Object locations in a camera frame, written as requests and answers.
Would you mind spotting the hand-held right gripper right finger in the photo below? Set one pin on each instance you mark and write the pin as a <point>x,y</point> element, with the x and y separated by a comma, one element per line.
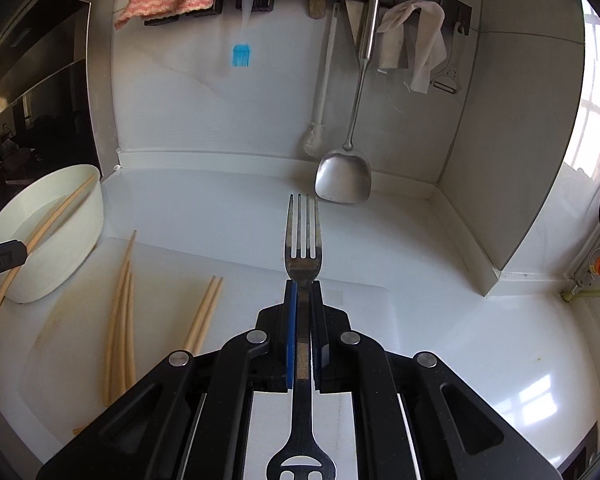
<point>322,355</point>

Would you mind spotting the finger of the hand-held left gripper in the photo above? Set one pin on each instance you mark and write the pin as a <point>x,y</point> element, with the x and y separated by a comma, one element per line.
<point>2,256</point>

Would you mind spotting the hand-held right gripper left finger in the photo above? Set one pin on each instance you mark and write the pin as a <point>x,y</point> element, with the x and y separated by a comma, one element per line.
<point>291,340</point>

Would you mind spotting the white round basin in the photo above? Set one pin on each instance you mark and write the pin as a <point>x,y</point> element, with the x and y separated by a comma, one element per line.
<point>70,255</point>

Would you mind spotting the metal fork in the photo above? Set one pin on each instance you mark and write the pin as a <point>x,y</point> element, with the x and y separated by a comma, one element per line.
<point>300,240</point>

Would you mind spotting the white plastic cutting board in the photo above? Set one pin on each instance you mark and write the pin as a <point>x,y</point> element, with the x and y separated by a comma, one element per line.
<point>170,270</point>

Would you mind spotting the metal wok spatula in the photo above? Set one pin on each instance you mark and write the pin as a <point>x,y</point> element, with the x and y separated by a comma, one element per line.
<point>340,177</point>

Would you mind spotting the black range hood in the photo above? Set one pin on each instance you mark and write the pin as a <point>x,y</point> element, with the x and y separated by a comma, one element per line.
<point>55,85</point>

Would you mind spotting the white dish brush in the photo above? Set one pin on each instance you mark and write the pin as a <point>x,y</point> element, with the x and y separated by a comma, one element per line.
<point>325,75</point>

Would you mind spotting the blue silicone basting brush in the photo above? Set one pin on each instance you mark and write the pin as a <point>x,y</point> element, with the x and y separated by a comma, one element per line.
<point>241,57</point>

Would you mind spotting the metal vegetable peeler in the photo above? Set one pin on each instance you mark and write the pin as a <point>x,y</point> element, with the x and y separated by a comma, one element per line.
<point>447,82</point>

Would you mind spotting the white hanging cloth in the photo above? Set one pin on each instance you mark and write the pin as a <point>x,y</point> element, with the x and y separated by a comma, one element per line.
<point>425,40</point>

